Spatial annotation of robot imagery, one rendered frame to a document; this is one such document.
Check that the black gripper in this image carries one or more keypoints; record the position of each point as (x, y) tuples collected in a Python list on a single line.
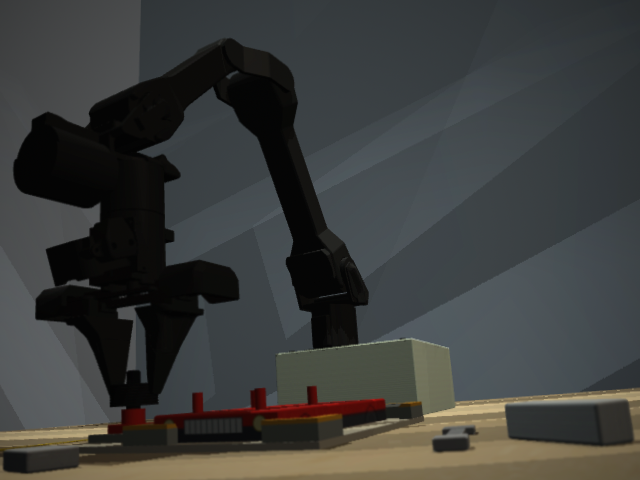
[(173, 294)]

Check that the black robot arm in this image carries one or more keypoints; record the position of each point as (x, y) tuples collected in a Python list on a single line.
[(69, 164)]

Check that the black tyre with grey wheel rim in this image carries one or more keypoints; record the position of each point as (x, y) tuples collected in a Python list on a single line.
[(135, 394)]

